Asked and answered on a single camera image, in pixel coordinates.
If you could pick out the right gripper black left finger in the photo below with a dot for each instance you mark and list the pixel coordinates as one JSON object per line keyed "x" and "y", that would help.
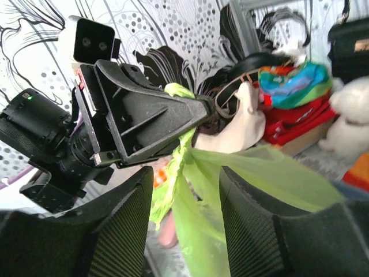
{"x": 104, "y": 237}

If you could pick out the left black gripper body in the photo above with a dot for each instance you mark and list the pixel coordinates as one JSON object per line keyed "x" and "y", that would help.
{"x": 91, "y": 149}

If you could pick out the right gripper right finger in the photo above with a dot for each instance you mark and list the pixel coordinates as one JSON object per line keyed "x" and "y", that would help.
{"x": 266, "y": 237}

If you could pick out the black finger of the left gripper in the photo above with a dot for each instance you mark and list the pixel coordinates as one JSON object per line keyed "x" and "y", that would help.
{"x": 144, "y": 121}

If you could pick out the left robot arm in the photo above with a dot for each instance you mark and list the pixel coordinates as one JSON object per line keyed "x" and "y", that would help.
{"x": 38, "y": 128}

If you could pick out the cream canvas tote bag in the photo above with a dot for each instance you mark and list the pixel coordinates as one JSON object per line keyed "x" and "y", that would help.
{"x": 246, "y": 128}

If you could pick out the rainbow striped bag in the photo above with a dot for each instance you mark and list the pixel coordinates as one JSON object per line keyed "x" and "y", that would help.
{"x": 358, "y": 174}

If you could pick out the colourful printed bag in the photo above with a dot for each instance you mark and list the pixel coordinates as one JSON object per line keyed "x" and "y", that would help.
{"x": 287, "y": 87}

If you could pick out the pink cylinder pillow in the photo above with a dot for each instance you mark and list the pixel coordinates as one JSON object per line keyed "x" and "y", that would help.
{"x": 167, "y": 235}

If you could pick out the orange checkered cloth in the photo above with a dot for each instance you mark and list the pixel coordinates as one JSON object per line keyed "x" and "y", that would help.
{"x": 160, "y": 176}

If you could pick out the red folded cloth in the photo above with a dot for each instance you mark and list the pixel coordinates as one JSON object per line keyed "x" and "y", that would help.
{"x": 283, "y": 126}

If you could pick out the white plush lamb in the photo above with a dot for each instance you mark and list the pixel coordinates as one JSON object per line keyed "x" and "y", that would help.
{"x": 348, "y": 135}

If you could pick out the black leather handbag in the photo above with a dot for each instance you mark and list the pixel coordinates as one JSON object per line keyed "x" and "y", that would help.
{"x": 349, "y": 50}

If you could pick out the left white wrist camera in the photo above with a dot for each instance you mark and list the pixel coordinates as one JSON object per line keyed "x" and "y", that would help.
{"x": 86, "y": 41}

